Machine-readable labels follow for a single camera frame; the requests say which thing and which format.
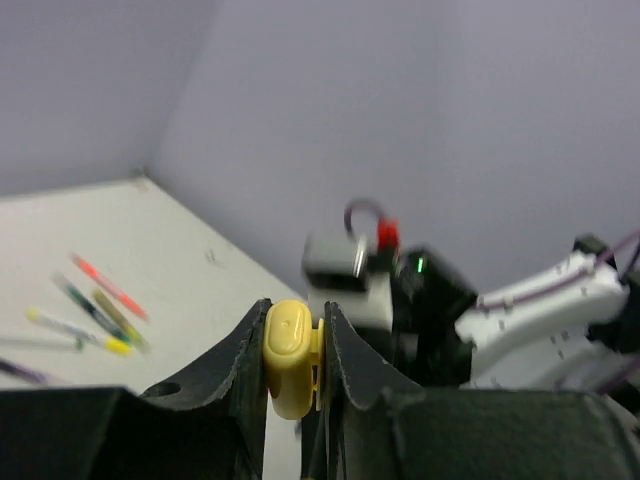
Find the olive yellow highlighter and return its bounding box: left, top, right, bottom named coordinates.
left=91, top=289, right=150, bottom=353

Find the green capped white marker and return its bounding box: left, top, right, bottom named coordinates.
left=0, top=337, right=84, bottom=351

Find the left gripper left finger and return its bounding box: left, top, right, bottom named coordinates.
left=141, top=298, right=272, bottom=479

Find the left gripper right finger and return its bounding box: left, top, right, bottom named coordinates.
left=301, top=302, right=424, bottom=479

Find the purple pen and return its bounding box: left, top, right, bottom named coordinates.
left=0, top=359, right=50, bottom=385

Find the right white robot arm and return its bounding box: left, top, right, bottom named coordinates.
left=391, top=235, right=639, bottom=394

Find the yellow capped white marker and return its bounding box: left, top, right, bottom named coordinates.
left=25, top=308, right=131, bottom=356

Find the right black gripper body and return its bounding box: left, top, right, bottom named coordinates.
left=391, top=246, right=475, bottom=385

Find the yellow pen cap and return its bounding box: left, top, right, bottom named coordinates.
left=262, top=299, right=325, bottom=420

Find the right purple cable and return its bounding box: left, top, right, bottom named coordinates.
left=343, top=198, right=640, bottom=396

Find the orange highlighter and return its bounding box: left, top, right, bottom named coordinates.
left=71, top=254, right=149, bottom=321

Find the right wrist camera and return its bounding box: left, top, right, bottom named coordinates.
left=301, top=232, right=393, bottom=332

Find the dark green clear highlighter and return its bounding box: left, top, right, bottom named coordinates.
left=53, top=274, right=130, bottom=345

